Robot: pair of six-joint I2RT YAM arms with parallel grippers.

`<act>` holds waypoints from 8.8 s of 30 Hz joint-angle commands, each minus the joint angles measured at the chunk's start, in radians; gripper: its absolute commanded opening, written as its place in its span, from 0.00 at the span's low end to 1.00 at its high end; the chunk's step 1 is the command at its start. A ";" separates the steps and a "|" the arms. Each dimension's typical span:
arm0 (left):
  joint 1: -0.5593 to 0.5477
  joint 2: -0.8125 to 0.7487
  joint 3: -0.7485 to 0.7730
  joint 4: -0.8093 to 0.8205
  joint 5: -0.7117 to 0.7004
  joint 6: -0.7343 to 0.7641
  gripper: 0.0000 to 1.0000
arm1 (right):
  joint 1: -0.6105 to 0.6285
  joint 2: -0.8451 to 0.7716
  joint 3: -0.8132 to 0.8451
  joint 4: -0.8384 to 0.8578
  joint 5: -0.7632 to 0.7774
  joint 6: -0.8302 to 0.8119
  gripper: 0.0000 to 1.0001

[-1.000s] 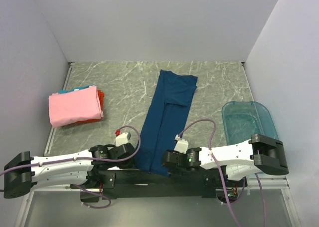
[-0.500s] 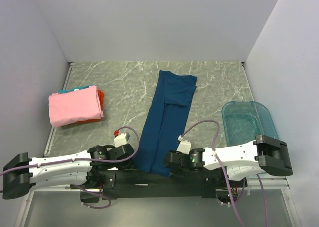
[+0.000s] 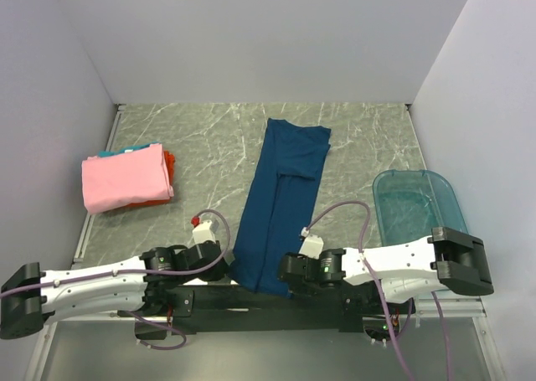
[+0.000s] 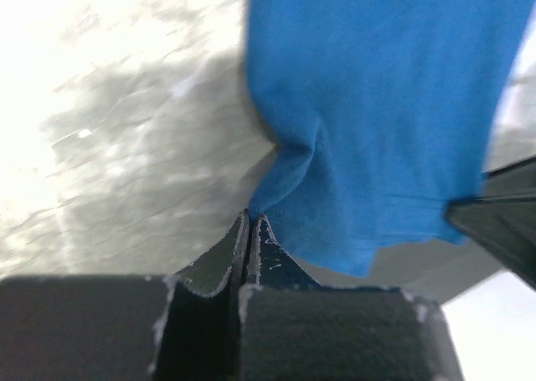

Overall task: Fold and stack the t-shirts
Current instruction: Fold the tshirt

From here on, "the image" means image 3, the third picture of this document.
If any blue t shirt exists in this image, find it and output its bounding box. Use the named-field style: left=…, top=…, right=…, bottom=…
left=229, top=118, right=331, bottom=297

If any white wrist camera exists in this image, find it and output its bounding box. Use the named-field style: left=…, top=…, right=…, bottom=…
left=191, top=216, right=219, bottom=245
left=298, top=227, right=324, bottom=260

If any folded orange t shirt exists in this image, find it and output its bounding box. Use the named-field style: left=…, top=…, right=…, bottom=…
left=126, top=150, right=175, bottom=208

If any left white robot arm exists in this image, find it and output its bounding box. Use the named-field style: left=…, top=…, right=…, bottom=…
left=1, top=240, right=229, bottom=340

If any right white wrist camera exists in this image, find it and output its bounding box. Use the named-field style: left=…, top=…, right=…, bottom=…
left=298, top=227, right=324, bottom=260

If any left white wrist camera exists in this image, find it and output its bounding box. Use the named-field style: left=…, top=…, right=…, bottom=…
left=191, top=216, right=219, bottom=245

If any folded pink t shirt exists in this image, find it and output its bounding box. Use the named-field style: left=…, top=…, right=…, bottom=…
left=81, top=143, right=174, bottom=214

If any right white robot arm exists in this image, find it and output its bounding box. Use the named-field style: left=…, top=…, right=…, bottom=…
left=277, top=227, right=494, bottom=313

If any folded teal t shirt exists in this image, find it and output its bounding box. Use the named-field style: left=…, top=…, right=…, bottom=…
left=97, top=142, right=158, bottom=157

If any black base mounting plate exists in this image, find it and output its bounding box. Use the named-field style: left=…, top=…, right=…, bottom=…
left=136, top=283, right=415, bottom=342

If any teal plastic bin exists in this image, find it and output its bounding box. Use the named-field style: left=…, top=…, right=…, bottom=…
left=373, top=169, right=467, bottom=245

